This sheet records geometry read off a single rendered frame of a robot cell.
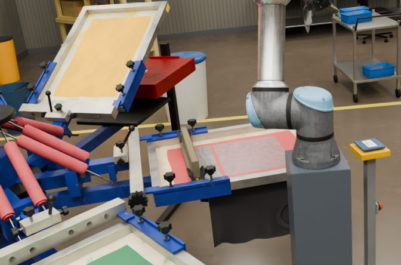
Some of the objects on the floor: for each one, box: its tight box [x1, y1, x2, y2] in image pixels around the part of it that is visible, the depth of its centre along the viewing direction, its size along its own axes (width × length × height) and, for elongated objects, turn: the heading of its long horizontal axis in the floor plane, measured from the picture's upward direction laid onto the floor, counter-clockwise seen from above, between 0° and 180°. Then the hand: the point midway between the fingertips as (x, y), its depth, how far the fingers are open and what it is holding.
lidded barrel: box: [162, 51, 208, 124], centre depth 561 cm, size 55×55×67 cm
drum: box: [0, 36, 20, 85], centre depth 814 cm, size 43×45×69 cm
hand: (323, 25), depth 218 cm, fingers open, 14 cm apart
